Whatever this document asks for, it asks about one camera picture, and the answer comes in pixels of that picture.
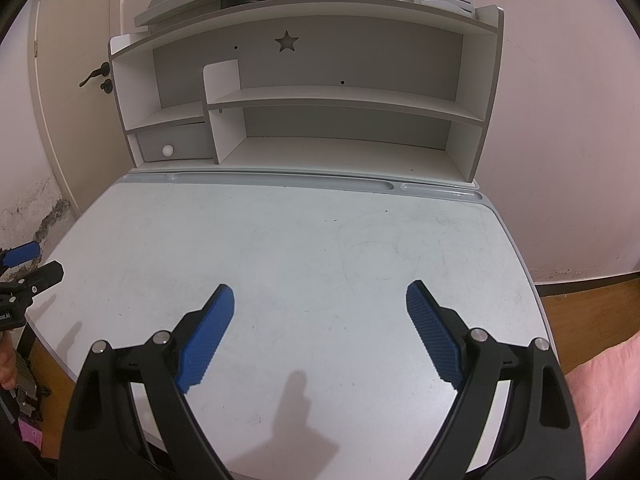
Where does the white desk shelf hutch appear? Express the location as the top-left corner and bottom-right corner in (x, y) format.
(109, 0), (505, 183)

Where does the black desk leg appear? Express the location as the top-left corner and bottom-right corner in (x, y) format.
(17, 325), (38, 361)

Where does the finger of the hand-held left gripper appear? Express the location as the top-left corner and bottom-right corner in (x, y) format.
(0, 241), (42, 273)
(0, 261), (65, 306)

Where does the pink cloth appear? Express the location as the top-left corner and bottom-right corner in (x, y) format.
(562, 332), (640, 480)

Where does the person's left hand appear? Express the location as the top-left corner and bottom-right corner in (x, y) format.
(0, 345), (18, 391)

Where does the grey ribbed object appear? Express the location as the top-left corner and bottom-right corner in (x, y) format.
(10, 350), (53, 403)

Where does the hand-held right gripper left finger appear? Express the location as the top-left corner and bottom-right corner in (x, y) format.
(57, 284), (236, 480)

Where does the pink patterned object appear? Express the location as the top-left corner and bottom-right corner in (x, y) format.
(15, 420), (46, 448)

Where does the white door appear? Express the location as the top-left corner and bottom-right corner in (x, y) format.
(30, 0), (136, 211)

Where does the white hutch drawer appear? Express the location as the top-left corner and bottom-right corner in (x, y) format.
(136, 121), (213, 163)

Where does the black door handle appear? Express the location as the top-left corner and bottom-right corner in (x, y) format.
(78, 61), (112, 88)

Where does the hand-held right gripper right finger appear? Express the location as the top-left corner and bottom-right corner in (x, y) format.
(405, 280), (586, 480)

